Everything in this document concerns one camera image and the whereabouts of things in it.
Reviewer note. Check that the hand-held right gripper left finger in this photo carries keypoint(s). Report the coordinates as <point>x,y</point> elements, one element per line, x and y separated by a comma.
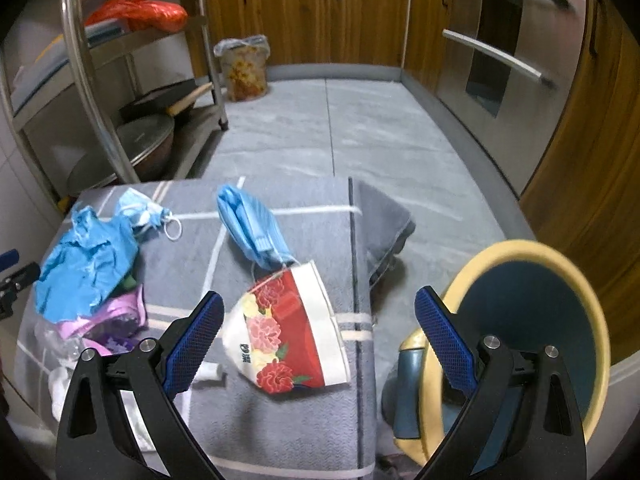
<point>197,340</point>

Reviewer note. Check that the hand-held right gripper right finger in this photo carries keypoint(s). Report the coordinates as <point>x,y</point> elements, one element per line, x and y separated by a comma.
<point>442,335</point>

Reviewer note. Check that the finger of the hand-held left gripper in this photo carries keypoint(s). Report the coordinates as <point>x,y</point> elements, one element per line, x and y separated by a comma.
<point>22,276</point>
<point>7,260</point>

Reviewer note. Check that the clear plastic bag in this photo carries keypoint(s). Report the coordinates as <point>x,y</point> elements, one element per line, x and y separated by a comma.
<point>52,342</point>

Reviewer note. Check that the blue bin with yellow rim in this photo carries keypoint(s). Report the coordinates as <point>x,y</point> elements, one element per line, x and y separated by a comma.
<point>530,310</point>

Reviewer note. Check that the red floral paper cup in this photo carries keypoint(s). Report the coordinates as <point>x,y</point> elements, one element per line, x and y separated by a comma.
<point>300,330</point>

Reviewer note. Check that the crumpled blue plastic wrapper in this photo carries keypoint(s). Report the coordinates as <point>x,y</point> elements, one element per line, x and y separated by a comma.
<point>85,265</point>

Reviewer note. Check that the pink lilac wrapper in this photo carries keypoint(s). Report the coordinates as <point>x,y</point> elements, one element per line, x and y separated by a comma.
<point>125,307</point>

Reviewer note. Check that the blue pleated face mask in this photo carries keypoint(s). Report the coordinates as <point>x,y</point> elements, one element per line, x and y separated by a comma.
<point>250,230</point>

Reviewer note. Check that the grey towel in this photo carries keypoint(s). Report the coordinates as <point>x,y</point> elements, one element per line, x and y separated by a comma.
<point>382,225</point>

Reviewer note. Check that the small crumpled blue face mask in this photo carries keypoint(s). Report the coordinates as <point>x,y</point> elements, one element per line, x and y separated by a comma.
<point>140,210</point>

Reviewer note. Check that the grey checked blanket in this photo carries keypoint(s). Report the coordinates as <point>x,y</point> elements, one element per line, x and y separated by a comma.
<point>300,435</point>

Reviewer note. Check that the round steel pot lid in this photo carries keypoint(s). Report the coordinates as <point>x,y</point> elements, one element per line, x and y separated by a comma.
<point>145,140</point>

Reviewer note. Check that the steel kitchen rack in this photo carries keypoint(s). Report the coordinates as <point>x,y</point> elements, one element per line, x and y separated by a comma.
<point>75,60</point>

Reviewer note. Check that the tall wooden cabinet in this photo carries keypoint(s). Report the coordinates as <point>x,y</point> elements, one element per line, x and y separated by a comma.
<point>600,185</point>

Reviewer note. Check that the patterned waste bin with liner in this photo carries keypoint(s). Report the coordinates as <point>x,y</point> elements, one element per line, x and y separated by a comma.
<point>245,72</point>

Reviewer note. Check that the stainless steel oven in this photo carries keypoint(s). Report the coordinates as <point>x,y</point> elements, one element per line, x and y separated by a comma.
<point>550,85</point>

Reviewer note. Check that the long orange plastic bag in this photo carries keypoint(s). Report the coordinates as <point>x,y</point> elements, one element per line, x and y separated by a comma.
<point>155,12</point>

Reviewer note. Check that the wooden cabinet row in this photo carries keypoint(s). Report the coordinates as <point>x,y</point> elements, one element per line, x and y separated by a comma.
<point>310,15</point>

